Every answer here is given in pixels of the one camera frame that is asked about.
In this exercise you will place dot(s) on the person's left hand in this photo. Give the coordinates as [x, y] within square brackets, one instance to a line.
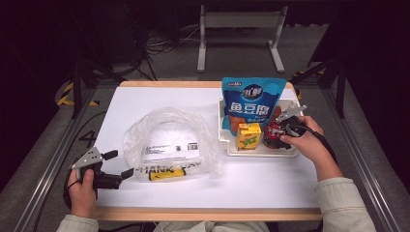
[82, 196]

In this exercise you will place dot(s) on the blue snack pouch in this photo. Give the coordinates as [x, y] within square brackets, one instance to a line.
[251, 100]

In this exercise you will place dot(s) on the red-lidded candy tub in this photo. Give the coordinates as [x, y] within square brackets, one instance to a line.
[272, 137]

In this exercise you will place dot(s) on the white plastic tray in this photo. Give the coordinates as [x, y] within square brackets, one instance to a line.
[232, 150]

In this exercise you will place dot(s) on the white metal stand frame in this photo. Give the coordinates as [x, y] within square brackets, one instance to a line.
[241, 20]

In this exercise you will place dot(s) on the yellow black striped tape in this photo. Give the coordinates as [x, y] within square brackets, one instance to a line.
[66, 96]

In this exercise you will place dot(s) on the clear plastic bag smiley print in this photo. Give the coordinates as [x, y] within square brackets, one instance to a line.
[206, 141]

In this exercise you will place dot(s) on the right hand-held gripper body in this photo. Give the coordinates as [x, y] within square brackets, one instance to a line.
[291, 119]

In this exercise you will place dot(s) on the person's torso clothing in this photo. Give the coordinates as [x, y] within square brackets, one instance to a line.
[209, 227]

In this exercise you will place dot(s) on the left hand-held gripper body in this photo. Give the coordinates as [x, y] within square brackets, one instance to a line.
[88, 158]

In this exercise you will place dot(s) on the yellow drink carton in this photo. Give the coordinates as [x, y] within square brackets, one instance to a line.
[248, 137]

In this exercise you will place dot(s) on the aluminium floor rail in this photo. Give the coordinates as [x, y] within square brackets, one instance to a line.
[364, 174]
[45, 180]

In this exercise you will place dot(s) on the black tripod stand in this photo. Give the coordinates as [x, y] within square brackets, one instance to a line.
[340, 87]
[77, 80]

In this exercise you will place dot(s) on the person's right hand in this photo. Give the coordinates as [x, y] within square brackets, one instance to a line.
[309, 145]

